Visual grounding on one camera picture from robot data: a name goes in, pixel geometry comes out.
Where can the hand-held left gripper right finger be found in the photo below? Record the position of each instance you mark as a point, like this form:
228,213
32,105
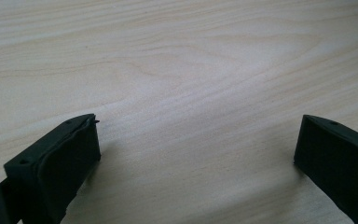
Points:
341,168

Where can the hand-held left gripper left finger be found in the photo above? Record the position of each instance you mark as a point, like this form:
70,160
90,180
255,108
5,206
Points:
59,174

